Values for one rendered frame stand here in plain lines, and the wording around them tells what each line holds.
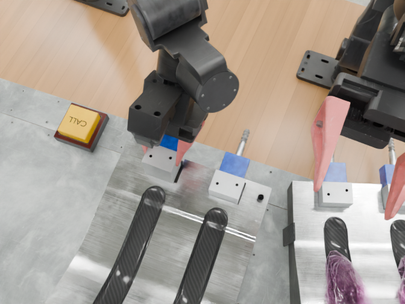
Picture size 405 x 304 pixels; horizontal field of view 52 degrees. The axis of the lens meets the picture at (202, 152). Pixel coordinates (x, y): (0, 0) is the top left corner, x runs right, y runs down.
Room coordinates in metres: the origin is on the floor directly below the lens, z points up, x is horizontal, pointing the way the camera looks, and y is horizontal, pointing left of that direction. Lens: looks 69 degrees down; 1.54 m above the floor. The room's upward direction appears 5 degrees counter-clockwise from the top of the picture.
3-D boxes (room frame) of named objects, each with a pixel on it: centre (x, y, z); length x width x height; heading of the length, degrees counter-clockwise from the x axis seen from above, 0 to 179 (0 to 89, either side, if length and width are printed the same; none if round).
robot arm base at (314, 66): (0.42, -0.31, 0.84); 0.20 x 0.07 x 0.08; 62
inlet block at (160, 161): (0.27, 0.05, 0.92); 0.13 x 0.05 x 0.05; 155
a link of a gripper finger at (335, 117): (0.13, -0.13, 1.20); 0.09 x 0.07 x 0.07; 152
